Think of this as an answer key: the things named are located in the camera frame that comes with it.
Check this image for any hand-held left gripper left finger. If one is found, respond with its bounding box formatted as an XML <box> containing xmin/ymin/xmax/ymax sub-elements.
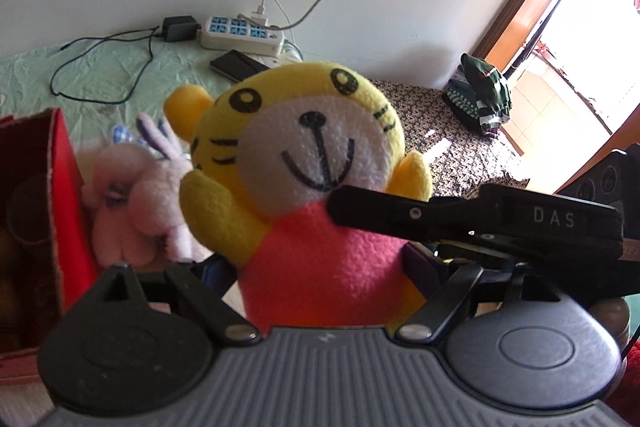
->
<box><xmin>97</xmin><ymin>257</ymin><xmax>262</xmax><ymax>347</ymax></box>

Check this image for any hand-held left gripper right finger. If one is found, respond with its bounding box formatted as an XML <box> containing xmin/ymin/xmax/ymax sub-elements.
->
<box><xmin>397</xmin><ymin>243</ymin><xmax>563</xmax><ymax>343</ymax></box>

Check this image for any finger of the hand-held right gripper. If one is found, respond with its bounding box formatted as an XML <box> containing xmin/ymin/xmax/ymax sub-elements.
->
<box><xmin>326</xmin><ymin>185</ymin><xmax>482</xmax><ymax>244</ymax></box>

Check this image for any yellow tiger plush toy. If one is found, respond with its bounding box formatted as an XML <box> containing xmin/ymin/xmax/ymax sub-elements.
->
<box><xmin>163</xmin><ymin>61</ymin><xmax>433</xmax><ymax>330</ymax></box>

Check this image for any red cardboard box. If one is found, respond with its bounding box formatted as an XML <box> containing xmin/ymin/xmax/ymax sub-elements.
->
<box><xmin>0</xmin><ymin>107</ymin><xmax>101</xmax><ymax>379</ymax></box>

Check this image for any dark patterned blanket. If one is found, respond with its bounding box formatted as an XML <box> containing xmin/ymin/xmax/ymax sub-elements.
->
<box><xmin>370</xmin><ymin>79</ymin><xmax>531</xmax><ymax>200</ymax></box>

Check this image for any pink bunny plush toy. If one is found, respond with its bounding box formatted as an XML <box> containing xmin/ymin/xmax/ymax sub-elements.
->
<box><xmin>80</xmin><ymin>112</ymin><xmax>201</xmax><ymax>268</ymax></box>

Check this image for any pile of folded clothes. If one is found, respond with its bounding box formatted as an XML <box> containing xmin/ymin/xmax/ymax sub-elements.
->
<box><xmin>446</xmin><ymin>53</ymin><xmax>513</xmax><ymax>138</ymax></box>

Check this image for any black smartphone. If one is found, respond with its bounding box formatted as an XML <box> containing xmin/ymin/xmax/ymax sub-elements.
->
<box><xmin>210</xmin><ymin>49</ymin><xmax>268</xmax><ymax>84</ymax></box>

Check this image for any light green bed sheet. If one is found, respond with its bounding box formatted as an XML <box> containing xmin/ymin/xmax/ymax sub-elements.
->
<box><xmin>0</xmin><ymin>27</ymin><xmax>301</xmax><ymax>168</ymax></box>

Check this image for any white blue power strip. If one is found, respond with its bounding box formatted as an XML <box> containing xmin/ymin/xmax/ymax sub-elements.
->
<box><xmin>200</xmin><ymin>14</ymin><xmax>286</xmax><ymax>58</ymax></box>

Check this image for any black power adapter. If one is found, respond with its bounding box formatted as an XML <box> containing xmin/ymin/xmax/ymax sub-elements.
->
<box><xmin>161</xmin><ymin>15</ymin><xmax>198</xmax><ymax>42</ymax></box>

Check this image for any black adapter cable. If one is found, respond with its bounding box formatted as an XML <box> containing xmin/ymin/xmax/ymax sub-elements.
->
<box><xmin>50</xmin><ymin>26</ymin><xmax>164</xmax><ymax>100</ymax></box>

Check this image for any white charger with cable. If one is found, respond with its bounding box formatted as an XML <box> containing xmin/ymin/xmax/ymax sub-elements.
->
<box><xmin>237</xmin><ymin>0</ymin><xmax>293</xmax><ymax>30</ymax></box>

